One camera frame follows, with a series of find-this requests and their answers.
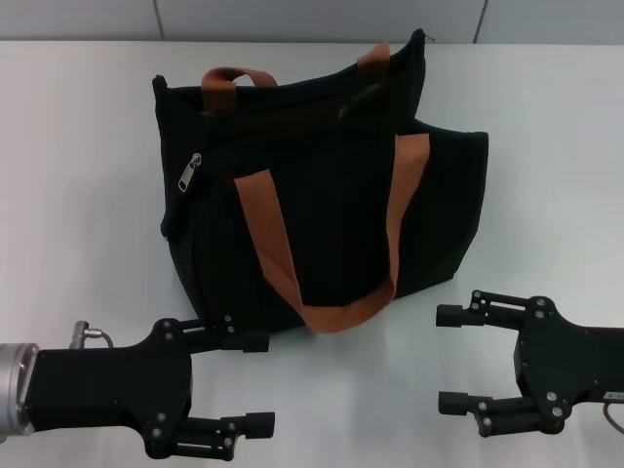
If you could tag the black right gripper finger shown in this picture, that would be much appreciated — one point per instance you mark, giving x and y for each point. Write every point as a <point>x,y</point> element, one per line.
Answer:
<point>478,409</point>
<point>480,312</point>

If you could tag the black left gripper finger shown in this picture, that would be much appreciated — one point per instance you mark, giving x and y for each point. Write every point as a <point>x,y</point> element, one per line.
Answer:
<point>229,337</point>
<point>229,429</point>

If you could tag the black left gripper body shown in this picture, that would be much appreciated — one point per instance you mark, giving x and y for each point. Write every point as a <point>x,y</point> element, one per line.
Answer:
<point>107,385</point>

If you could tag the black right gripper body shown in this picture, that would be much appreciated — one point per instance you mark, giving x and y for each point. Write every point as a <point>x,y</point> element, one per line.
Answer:
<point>570,365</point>

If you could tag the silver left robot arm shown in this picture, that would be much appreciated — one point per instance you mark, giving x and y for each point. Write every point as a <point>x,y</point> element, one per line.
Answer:
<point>17,390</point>

